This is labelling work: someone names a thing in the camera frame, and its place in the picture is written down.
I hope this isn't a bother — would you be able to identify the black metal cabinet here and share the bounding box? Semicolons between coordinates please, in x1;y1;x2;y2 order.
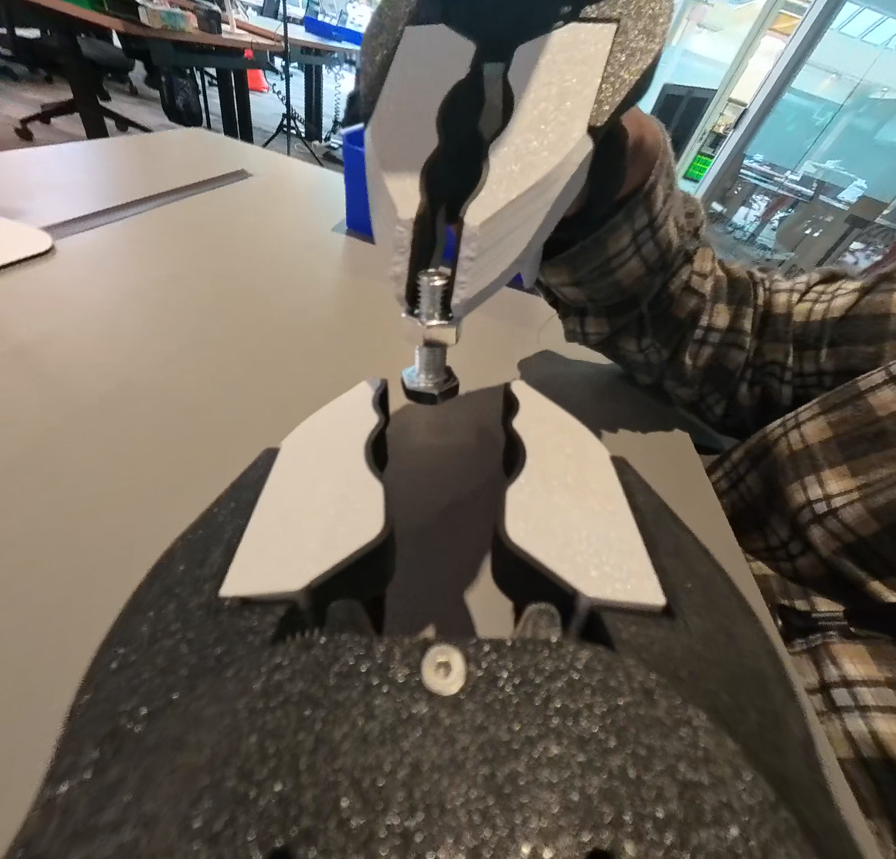
651;83;719;154

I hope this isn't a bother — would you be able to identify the black backpack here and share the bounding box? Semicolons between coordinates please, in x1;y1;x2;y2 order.
161;68;204;129

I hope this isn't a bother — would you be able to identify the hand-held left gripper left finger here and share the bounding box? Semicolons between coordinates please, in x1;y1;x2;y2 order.
218;378;392;623

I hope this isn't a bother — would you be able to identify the blue plastic storage bin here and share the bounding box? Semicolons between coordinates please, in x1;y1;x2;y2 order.
342;122;536;291

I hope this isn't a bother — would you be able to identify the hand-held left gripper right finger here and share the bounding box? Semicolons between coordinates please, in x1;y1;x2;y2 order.
493;380;667;637

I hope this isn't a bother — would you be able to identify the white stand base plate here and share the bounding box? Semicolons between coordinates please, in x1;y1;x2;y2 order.
0;218;55;269

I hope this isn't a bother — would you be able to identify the person's right hand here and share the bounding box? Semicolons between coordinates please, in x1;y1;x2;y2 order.
549;108;676;247

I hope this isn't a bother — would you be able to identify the wooden office desk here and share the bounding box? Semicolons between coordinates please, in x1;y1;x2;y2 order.
0;0;284;143

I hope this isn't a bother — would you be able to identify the low blue tray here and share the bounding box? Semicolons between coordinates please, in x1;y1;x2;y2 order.
304;15;365;47

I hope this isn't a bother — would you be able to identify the person's right forearm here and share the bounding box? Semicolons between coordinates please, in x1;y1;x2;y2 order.
535;166;896;440

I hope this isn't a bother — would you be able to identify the operator arm plaid sleeve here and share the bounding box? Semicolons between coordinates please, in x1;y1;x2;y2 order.
707;362;896;859

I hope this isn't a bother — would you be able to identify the silver hex bolt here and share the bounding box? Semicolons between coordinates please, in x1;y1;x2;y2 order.
401;271;461;405

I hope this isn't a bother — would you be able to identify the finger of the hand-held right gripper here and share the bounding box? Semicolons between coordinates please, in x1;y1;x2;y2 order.
450;20;621;318
364;23;478;301

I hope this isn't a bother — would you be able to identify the black office chair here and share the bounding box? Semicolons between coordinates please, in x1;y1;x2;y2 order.
14;33;152;143

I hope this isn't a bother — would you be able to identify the silver hex nut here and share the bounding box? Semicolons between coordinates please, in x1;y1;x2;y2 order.
402;309;464;346

